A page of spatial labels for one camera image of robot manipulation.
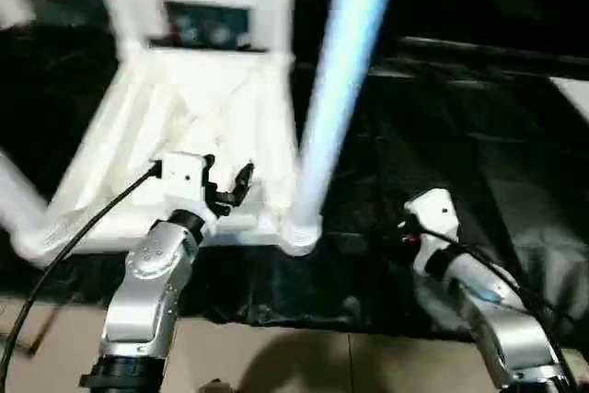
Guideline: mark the white plastic table top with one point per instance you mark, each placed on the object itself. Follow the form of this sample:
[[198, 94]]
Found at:
[[184, 108]]

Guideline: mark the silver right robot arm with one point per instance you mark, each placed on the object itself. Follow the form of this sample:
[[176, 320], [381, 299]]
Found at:
[[497, 310]]

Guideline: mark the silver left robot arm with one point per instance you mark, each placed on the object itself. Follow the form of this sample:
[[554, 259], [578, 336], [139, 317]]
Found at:
[[147, 292]]

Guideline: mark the black work mat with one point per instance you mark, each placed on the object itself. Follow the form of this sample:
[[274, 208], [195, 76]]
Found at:
[[460, 163]]

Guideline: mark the dark left robot foot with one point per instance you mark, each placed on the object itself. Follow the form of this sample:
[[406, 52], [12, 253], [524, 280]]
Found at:
[[217, 387]]

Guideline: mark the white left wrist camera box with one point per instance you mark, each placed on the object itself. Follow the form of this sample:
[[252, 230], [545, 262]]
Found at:
[[184, 181]]

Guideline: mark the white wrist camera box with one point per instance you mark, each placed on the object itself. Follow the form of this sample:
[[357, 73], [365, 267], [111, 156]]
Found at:
[[184, 181], [433, 213]]

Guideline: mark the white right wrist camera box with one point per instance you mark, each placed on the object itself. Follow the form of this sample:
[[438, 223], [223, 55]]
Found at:
[[433, 213]]

